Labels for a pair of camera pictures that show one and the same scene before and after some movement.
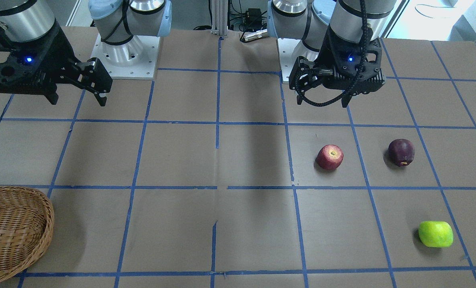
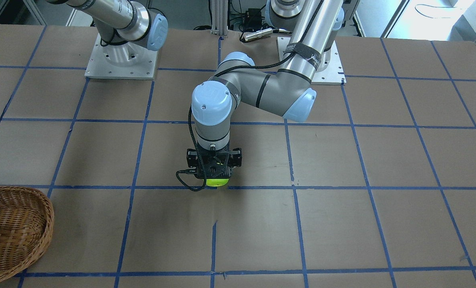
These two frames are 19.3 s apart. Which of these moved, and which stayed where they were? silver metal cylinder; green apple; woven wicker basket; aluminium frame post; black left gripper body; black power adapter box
Moved: black left gripper body; green apple
Stayed: aluminium frame post; silver metal cylinder; woven wicker basket; black power adapter box
